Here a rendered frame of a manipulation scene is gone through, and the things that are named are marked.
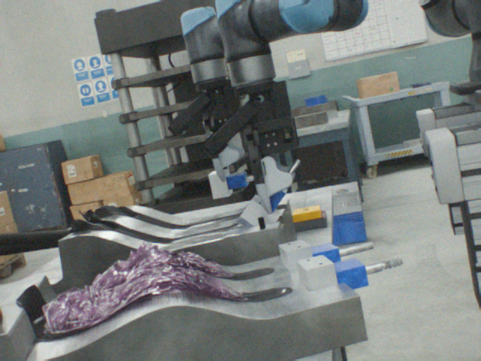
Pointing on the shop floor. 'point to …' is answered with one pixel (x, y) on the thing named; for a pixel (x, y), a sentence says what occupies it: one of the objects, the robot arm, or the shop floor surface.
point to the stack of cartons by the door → (98, 186)
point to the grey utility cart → (440, 92)
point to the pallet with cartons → (10, 262)
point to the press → (181, 203)
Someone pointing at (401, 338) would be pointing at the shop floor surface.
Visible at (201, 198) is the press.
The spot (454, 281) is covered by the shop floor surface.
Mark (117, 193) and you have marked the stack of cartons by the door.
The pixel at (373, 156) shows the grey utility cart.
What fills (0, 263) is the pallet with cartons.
